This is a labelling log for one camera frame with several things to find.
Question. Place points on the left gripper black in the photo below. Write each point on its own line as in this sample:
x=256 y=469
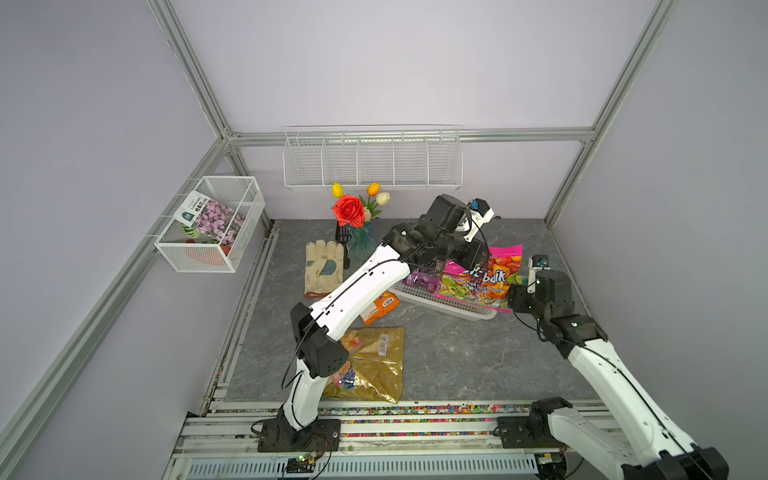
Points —
x=475 y=256

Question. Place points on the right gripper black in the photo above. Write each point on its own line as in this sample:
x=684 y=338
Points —
x=517 y=296

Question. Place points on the purple grape candy bag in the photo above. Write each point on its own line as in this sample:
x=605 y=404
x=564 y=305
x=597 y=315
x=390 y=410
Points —
x=425 y=279

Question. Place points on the pink fruit candy bag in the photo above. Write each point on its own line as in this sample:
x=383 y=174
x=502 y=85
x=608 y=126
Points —
x=486 y=285

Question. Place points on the white plastic basket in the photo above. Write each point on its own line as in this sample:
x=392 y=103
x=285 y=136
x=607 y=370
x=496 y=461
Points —
x=423 y=297

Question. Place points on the gold candy bag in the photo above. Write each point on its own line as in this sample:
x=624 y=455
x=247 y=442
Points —
x=374 y=369

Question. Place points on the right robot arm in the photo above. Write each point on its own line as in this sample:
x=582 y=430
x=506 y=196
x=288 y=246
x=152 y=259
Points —
x=655 y=446

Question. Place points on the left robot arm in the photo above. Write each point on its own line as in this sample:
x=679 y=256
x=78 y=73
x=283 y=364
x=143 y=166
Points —
x=318 y=328

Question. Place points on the orange white snack packet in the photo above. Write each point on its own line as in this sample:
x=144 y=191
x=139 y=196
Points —
x=381 y=306

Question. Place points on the glass vase with flowers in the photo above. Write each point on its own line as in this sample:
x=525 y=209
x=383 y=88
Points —
x=354 y=215

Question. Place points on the cream work glove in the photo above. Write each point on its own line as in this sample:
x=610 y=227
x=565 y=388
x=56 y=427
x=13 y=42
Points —
x=324 y=268

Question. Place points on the purple flower seed packet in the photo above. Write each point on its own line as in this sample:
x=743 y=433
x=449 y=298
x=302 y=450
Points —
x=201 y=217

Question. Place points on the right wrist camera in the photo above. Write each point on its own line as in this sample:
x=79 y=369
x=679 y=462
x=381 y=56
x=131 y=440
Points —
x=536 y=263

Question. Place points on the white wire wall shelf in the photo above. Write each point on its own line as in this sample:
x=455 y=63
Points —
x=409 y=159

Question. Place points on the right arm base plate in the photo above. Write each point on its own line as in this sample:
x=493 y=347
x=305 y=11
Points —
x=517 y=432

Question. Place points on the aluminium mounting rail frame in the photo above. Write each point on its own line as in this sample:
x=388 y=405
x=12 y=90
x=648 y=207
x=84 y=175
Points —
x=439 y=439

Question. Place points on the white wire side basket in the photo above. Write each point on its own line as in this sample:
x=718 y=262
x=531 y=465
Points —
x=186 y=255

